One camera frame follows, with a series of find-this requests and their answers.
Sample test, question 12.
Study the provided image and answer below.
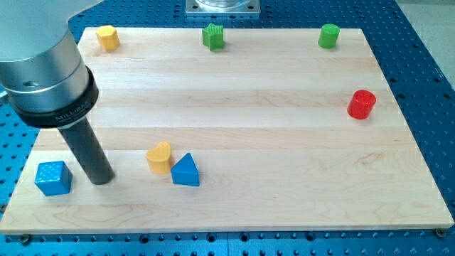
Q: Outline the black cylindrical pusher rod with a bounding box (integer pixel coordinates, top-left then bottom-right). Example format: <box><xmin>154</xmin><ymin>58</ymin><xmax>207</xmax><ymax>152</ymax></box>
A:
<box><xmin>58</xmin><ymin>117</ymin><xmax>114</xmax><ymax>185</ymax></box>

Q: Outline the red cylinder block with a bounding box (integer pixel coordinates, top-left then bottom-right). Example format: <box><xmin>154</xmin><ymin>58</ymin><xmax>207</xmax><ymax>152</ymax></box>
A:
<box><xmin>347</xmin><ymin>90</ymin><xmax>377</xmax><ymax>119</ymax></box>

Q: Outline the light wooden board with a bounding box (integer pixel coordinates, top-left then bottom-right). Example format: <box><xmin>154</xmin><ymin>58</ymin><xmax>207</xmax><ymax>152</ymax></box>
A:
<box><xmin>1</xmin><ymin>28</ymin><xmax>454</xmax><ymax>235</ymax></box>

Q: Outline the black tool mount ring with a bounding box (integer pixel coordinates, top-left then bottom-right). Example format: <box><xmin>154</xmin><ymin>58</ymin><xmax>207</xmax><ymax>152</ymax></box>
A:
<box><xmin>9</xmin><ymin>66</ymin><xmax>99</xmax><ymax>129</ymax></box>

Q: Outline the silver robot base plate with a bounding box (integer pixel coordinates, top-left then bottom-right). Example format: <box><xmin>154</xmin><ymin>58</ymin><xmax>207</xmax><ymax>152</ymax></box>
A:
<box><xmin>186</xmin><ymin>0</ymin><xmax>261</xmax><ymax>15</ymax></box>

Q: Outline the green cylinder block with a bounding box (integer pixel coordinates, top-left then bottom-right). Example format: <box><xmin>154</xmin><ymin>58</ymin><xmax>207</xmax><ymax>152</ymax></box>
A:
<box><xmin>318</xmin><ymin>23</ymin><xmax>341</xmax><ymax>48</ymax></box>

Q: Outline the green star block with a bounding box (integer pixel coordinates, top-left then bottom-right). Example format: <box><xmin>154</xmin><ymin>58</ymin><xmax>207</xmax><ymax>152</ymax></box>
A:
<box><xmin>202</xmin><ymin>23</ymin><xmax>224</xmax><ymax>51</ymax></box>

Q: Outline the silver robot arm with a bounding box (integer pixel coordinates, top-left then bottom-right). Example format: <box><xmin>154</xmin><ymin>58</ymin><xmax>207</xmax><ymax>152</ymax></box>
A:
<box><xmin>1</xmin><ymin>0</ymin><xmax>114</xmax><ymax>185</ymax></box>

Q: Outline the blue cube block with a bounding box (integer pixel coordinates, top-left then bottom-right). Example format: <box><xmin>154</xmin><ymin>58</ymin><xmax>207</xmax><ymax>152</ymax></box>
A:
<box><xmin>34</xmin><ymin>161</ymin><xmax>73</xmax><ymax>196</ymax></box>

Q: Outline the yellow hexagon block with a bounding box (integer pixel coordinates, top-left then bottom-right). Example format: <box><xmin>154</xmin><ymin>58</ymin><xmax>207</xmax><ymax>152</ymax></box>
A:
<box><xmin>96</xmin><ymin>25</ymin><xmax>120</xmax><ymax>51</ymax></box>

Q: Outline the yellow heart block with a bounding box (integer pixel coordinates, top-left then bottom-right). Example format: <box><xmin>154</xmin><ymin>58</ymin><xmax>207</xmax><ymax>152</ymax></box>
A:
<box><xmin>146</xmin><ymin>142</ymin><xmax>171</xmax><ymax>174</ymax></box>

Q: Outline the blue triangle block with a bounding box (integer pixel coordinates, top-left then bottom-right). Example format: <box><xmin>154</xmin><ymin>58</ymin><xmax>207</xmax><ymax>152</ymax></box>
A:
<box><xmin>171</xmin><ymin>153</ymin><xmax>200</xmax><ymax>186</ymax></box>

